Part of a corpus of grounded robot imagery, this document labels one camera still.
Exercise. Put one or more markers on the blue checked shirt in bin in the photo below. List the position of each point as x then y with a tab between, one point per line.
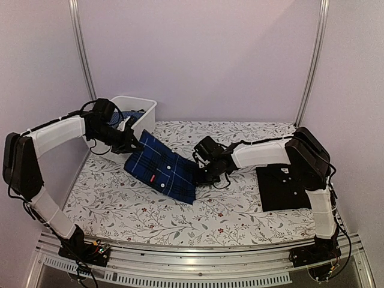
129	115

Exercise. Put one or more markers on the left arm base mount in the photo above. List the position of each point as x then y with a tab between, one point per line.
85	250

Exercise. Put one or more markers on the aluminium frame post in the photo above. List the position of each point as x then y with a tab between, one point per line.
314	61
81	48

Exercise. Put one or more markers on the folded black shirt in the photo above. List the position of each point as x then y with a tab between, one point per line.
279	190

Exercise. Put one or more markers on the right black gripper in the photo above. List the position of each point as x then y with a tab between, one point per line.
199	181

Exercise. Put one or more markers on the white plastic bin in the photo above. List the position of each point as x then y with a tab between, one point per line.
146	122

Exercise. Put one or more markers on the floral patterned table mat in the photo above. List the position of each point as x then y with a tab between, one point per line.
107	202

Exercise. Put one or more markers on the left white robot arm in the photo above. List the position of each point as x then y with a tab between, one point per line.
21	171

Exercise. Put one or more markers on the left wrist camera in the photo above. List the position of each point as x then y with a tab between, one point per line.
126	123

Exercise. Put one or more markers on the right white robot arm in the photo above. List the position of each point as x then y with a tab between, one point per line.
290	170

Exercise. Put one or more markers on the left aluminium frame post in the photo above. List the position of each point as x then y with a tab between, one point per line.
81	48

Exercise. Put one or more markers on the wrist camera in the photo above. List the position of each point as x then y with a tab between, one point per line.
198	159
126	123

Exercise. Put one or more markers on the blue plaid long sleeve shirt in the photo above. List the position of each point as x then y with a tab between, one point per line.
163	170

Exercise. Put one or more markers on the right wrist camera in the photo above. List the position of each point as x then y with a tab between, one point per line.
198	159

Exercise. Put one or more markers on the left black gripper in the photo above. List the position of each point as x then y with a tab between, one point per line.
129	138

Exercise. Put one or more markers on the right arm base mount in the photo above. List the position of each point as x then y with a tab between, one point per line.
321	260

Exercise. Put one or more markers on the right aluminium frame post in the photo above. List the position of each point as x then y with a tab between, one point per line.
314	61

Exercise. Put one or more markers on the front aluminium rail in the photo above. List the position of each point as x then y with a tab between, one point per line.
139	265

